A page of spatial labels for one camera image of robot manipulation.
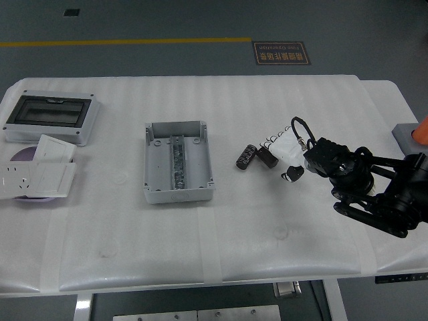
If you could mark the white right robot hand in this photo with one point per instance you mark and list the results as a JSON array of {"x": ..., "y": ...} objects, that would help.
[{"x": 284, "y": 150}]

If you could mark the black cylindrical battery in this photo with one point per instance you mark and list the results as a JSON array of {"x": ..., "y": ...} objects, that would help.
[
  {"x": 269, "y": 160},
  {"x": 245, "y": 157}
]

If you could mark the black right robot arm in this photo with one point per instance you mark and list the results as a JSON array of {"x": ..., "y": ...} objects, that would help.
[{"x": 394, "y": 197}]

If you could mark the grey open junction box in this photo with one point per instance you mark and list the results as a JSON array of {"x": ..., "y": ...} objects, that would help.
[{"x": 157, "y": 167}]

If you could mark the grey distribution box dark window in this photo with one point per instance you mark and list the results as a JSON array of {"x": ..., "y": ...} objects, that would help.
[{"x": 83, "y": 130}]

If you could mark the white foam mat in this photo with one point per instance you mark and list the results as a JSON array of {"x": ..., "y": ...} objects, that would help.
[{"x": 234, "y": 227}]

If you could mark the brown floor sign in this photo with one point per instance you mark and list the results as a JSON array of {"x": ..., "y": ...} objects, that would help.
[{"x": 281, "y": 53}]

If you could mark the grey block base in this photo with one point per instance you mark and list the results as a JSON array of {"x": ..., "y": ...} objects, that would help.
[{"x": 403, "y": 133}]

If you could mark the white table leg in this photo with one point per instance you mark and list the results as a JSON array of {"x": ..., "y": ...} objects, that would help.
[
  {"x": 83, "y": 307},
  {"x": 336, "y": 301}
]

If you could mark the black table control panel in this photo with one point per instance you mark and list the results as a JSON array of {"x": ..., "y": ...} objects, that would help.
[{"x": 401, "y": 278}]

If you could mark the black floor hatch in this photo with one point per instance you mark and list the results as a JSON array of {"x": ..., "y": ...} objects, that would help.
[{"x": 71, "y": 12}]

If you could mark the purple round plate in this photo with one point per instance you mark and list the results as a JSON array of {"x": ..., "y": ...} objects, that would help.
[{"x": 23, "y": 154}]

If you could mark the white socket panel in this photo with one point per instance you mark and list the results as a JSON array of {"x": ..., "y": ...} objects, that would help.
[{"x": 15, "y": 182}]

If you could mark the metal mounting rail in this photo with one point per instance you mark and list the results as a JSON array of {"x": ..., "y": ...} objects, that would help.
[{"x": 177, "y": 160}]

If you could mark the silver metal bracket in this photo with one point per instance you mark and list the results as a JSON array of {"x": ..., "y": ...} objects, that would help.
[{"x": 287, "y": 289}]

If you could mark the grey metal base plate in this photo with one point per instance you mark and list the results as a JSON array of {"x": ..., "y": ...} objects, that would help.
[
  {"x": 154, "y": 316},
  {"x": 239, "y": 313}
]

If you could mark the white switch panel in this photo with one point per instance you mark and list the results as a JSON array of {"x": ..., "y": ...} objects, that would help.
[
  {"x": 55, "y": 150},
  {"x": 53, "y": 179}
]

